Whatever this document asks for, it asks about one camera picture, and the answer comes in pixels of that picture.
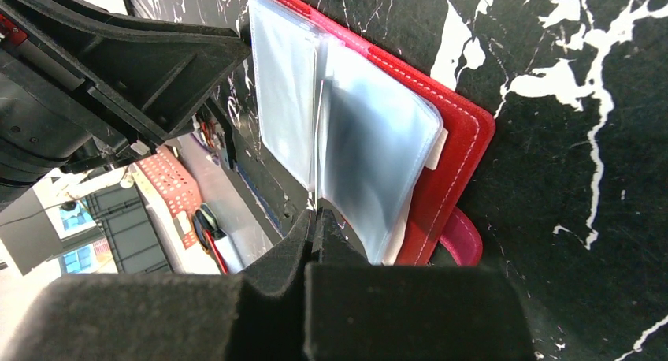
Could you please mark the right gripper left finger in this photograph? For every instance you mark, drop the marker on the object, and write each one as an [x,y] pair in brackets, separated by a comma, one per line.
[256,314]

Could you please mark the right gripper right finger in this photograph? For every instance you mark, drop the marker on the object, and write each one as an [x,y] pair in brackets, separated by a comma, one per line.
[358,311]

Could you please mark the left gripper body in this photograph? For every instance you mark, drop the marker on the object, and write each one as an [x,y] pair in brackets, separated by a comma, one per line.
[83,88]

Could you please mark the red card holder wallet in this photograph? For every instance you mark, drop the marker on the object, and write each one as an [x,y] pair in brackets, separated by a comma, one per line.
[433,218]

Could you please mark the red perforated basket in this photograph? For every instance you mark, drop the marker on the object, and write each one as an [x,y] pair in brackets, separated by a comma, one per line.
[178,189]

